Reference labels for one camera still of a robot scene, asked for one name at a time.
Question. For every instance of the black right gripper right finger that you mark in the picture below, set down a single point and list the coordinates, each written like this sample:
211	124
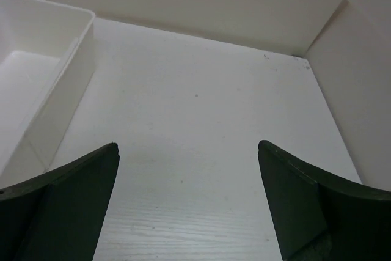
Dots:
318	215

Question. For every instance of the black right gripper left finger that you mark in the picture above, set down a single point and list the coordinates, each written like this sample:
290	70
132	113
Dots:
59	215

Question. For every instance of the right white plastic container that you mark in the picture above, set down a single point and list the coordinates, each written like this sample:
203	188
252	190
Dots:
47	61

